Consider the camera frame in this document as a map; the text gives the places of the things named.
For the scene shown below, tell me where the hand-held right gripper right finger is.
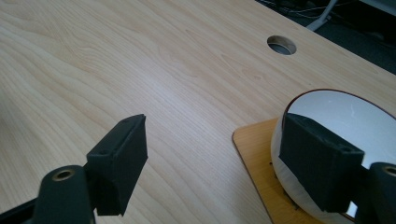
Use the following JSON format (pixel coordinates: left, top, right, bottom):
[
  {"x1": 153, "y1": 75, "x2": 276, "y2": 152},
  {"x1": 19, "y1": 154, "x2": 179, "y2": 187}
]
[{"x1": 278, "y1": 112, "x2": 365, "y2": 213}]

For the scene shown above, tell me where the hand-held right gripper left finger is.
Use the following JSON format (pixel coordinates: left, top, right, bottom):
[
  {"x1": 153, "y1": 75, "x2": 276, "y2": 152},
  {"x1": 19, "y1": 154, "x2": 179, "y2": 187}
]
[{"x1": 86, "y1": 113, "x2": 149, "y2": 217}]

